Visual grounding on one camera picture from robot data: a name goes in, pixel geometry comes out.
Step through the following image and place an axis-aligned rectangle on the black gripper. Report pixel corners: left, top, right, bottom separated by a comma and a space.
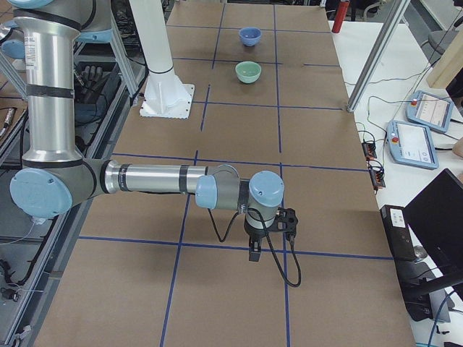
244, 213, 268, 261

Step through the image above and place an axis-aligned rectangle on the blue bowl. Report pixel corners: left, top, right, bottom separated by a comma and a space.
239, 27, 262, 47

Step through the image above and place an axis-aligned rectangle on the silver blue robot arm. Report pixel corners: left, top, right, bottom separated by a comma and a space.
9, 1, 284, 261

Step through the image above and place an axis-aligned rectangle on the green bowl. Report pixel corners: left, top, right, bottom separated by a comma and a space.
235, 61, 262, 84

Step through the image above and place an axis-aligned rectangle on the lower orange black circuit board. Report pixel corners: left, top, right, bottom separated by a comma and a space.
367, 159, 386, 192

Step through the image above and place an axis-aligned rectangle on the orange black circuit board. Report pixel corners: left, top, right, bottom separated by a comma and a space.
367, 159, 386, 192
361, 130, 377, 160

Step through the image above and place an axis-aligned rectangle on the upper orange black circuit board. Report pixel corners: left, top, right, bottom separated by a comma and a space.
361, 130, 377, 160

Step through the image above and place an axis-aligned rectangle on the black desktop computer box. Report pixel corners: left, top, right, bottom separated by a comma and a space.
380, 205, 446, 322

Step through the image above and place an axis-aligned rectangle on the black computer monitor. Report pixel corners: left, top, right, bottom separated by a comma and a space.
404, 168, 462, 274

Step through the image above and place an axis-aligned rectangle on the near teach pendant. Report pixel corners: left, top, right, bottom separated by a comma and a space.
386, 120, 439, 170

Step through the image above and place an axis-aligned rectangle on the teach pendant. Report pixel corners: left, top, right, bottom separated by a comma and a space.
386, 120, 439, 170
406, 90, 454, 134

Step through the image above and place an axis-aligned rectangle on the far teach pendant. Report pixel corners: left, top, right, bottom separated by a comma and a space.
406, 90, 454, 134

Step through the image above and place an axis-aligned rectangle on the red bottle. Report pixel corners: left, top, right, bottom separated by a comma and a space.
331, 0, 350, 33

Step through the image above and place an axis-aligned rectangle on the wooden board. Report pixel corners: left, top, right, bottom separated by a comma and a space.
426, 30, 463, 89

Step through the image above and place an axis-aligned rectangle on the grey office chair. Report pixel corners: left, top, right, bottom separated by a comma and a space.
420, 30, 458, 64

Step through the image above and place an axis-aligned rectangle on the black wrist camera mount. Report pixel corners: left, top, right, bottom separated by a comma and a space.
269, 207, 298, 242

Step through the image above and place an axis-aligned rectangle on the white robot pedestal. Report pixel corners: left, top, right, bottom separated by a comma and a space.
130, 0, 195, 119

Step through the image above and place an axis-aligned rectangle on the blue ethernet cable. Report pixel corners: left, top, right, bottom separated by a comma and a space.
428, 288, 457, 347

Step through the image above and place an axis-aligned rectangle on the aluminium frame post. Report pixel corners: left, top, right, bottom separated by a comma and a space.
347, 0, 411, 113

